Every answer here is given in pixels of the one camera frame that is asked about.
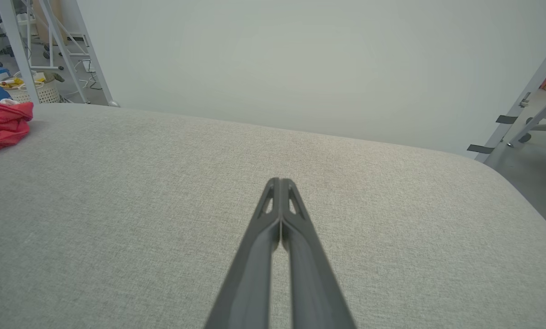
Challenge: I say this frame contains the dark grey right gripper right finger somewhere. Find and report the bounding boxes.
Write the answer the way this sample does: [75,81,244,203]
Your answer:
[281,178,357,329]

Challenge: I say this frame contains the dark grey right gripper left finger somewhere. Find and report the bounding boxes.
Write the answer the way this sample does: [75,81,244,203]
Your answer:
[204,178,281,329]

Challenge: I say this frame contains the red and white basketball jersey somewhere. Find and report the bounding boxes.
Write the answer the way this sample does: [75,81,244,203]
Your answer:
[0,98,34,157]

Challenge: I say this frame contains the grey fabric sofa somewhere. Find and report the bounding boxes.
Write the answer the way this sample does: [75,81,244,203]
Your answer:
[0,103,546,329]

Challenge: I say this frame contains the grey slanted metal strut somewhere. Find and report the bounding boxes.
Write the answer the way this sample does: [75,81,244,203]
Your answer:
[506,87,546,148]

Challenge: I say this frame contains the white perforated laundry basket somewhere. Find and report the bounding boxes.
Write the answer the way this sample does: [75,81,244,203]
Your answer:
[5,71,62,105]

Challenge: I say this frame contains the grey metal partition post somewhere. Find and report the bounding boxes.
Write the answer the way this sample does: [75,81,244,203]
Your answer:
[72,0,120,108]

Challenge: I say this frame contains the grey metal frame post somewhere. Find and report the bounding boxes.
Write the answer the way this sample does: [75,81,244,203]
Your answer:
[474,31,546,164]

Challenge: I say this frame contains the grey metal frame leg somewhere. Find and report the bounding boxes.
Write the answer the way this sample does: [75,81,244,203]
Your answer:
[0,0,41,105]

